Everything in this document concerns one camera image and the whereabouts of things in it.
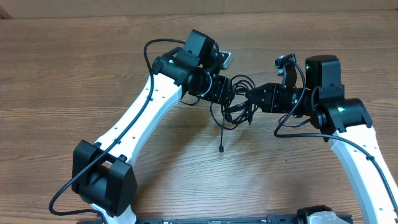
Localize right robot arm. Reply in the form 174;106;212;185
245;54;397;223

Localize black cable silver plug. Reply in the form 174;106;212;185
210;74;259;131

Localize black cable black plugs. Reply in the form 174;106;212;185
188;78;240;133

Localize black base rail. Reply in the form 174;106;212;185
137;215;299;224

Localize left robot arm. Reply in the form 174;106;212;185
71;30;233;223

